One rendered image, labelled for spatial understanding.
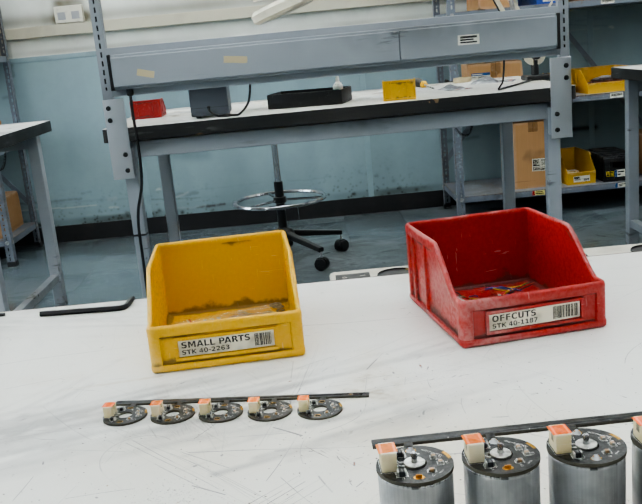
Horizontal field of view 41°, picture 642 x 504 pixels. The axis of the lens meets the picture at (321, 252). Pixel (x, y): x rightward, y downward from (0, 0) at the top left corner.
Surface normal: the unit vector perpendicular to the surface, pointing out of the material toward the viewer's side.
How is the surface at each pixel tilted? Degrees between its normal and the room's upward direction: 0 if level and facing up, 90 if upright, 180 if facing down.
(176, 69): 90
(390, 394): 0
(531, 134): 91
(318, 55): 90
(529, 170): 90
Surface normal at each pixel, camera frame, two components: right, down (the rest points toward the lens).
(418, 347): -0.09, -0.97
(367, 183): 0.03, 0.24
